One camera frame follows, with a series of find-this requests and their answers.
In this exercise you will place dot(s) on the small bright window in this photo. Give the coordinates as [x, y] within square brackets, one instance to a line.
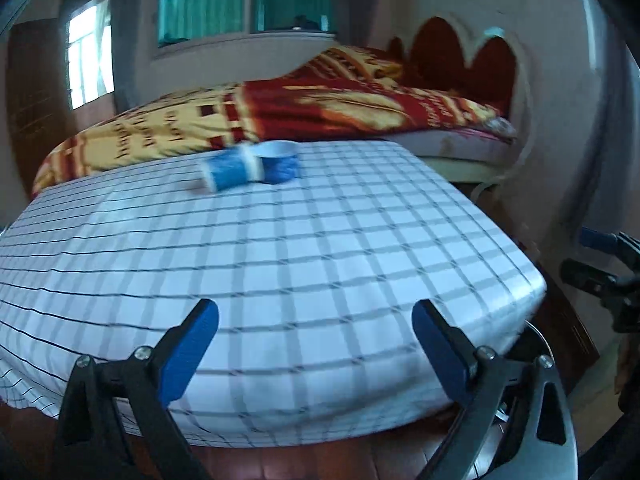
[87, 55]

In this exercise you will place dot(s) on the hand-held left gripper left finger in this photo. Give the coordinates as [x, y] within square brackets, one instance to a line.
[190, 345]

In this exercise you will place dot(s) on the crushed blue paper cup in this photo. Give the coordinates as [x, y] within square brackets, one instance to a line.
[227, 170]

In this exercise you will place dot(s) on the large green glass window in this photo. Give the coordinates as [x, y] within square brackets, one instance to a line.
[210, 5]

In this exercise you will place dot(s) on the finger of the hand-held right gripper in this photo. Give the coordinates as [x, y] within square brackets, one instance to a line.
[597, 239]
[590, 277]

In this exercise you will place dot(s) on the white checked tablecloth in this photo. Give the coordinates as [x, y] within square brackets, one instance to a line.
[300, 260]

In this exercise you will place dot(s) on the white pink mattress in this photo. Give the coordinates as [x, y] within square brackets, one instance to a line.
[450, 142]

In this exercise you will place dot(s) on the white bed frame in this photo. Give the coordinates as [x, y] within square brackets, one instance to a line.
[522, 85]

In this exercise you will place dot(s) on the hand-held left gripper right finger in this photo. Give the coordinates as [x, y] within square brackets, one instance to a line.
[440, 345]

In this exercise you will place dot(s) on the brown wooden door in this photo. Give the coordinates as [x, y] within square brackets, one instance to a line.
[35, 110]

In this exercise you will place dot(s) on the red yellow printed blanket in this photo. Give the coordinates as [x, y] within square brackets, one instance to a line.
[325, 100]

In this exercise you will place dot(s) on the black trash bin silver rim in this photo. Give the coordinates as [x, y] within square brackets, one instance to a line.
[542, 342]

